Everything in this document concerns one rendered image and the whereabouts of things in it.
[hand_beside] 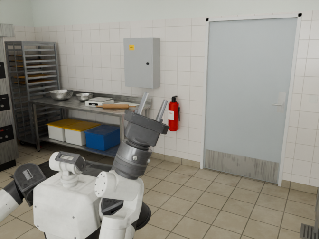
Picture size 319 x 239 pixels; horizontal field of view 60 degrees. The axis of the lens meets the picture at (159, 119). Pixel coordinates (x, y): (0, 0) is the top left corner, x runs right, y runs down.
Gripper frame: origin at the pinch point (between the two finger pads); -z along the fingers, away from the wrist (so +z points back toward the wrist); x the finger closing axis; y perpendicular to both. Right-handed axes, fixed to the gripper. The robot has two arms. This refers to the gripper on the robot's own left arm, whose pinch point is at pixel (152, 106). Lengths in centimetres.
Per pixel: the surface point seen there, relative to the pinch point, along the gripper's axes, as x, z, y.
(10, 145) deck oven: 122, 135, 347
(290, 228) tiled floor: -194, 67, 161
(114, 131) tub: -9, 64, 350
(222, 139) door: -149, 15, 286
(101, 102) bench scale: 23, 29, 337
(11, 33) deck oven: 159, -15, 320
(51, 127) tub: 85, 102, 400
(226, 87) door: -122, -51, 276
